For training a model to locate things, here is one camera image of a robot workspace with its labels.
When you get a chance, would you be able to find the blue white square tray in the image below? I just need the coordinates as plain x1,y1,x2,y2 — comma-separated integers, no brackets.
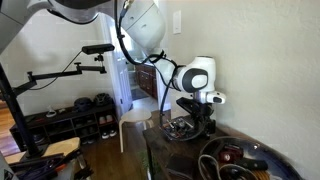
162,115,197,140

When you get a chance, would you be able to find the dark shoe shelf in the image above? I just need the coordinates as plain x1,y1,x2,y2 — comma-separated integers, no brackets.
25,105,117,145

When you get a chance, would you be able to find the white round stool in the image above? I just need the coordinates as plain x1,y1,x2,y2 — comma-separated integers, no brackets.
118,108,154,152

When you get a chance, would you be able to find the white light switch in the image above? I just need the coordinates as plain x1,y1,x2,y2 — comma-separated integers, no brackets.
173,11,181,34

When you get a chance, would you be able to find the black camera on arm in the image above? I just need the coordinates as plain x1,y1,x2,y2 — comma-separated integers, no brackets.
82,44,115,55

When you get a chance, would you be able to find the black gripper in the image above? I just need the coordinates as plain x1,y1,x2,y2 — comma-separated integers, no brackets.
177,97,216,140

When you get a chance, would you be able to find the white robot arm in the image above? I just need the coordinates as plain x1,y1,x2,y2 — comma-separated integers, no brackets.
0,0,226,141

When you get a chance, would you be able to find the black bicycle helmet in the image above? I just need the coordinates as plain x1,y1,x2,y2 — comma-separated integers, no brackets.
73,97,92,112

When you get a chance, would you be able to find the dark wooden console table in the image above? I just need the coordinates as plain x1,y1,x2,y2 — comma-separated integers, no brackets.
142,114,254,180

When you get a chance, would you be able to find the large dark round bowl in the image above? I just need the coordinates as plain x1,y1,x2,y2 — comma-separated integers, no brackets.
198,137,302,180

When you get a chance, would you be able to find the red bike light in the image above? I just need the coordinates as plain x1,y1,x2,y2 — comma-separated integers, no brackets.
218,144,244,163

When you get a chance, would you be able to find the black camera stand pole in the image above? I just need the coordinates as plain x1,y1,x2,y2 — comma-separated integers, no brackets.
0,64,45,158

